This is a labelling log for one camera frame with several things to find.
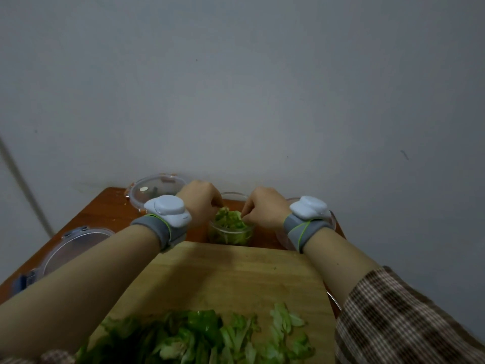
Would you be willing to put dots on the empty clear glass bowl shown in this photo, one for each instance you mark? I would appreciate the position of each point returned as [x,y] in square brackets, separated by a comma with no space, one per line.
[282,238]

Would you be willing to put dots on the person's right hand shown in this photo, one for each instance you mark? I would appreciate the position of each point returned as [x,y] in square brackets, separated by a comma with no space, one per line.
[267,208]

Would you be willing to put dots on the person's left forearm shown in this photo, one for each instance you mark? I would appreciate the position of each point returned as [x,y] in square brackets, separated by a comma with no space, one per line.
[83,284]

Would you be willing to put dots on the wooden cutting board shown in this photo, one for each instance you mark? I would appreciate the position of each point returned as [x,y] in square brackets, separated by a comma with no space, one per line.
[227,280]

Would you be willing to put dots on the person's left fingers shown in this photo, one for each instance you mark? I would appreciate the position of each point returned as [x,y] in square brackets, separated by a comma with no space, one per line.
[218,202]

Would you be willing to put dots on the person's right fingers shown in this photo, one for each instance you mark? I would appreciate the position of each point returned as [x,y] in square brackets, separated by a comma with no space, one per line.
[246,215]

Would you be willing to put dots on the person's right forearm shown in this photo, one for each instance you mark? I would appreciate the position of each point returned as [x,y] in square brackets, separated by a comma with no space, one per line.
[341,265]

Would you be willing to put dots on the person's left hand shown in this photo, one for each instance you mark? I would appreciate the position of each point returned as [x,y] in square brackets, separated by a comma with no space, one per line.
[199,200]

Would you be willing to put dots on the white wrist tracker grey band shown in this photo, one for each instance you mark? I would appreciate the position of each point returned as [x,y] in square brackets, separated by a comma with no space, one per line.
[307,217]
[166,216]

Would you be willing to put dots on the clear lid with orange clips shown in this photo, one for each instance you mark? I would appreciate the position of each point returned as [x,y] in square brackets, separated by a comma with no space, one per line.
[155,187]

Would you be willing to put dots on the clear lid with blue clips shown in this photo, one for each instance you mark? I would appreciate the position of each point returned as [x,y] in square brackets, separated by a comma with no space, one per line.
[72,246]

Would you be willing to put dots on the pile of chopped lettuce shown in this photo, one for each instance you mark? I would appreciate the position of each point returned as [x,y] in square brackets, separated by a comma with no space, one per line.
[197,339]

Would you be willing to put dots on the chopped lettuce in bowl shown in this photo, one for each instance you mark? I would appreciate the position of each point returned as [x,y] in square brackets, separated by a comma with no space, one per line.
[229,221]

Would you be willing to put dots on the brown plaid shirt sleeve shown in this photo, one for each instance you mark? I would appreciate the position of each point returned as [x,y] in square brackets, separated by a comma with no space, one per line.
[398,322]

